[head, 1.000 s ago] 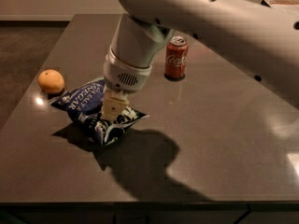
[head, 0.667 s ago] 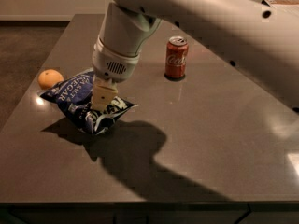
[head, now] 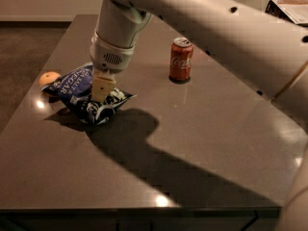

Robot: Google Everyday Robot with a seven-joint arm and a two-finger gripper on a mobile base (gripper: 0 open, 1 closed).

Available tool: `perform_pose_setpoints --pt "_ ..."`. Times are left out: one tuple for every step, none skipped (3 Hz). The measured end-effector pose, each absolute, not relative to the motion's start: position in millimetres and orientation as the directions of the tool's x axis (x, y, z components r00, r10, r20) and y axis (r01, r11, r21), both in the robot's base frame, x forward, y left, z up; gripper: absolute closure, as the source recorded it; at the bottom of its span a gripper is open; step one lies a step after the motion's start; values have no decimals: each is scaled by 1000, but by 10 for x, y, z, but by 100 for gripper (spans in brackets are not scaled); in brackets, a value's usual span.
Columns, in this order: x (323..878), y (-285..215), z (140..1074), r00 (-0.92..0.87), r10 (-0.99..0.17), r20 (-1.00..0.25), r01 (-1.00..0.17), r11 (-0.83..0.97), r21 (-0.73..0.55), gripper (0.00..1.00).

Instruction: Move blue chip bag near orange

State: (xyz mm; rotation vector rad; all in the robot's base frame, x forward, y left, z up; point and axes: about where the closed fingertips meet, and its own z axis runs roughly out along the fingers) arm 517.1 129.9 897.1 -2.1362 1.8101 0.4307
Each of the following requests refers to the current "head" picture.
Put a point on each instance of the red coca-cola can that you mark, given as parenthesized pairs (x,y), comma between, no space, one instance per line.
(180,60)

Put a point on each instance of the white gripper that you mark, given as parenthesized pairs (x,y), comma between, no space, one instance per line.
(111,58)

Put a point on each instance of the black box with paper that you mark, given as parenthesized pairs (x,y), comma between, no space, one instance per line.
(295,11)

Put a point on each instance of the orange fruit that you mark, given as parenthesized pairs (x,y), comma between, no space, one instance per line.
(47,78)

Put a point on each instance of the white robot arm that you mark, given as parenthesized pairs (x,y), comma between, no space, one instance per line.
(268,54)

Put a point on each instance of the blue kettle chip bag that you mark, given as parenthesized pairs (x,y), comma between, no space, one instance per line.
(74,90)

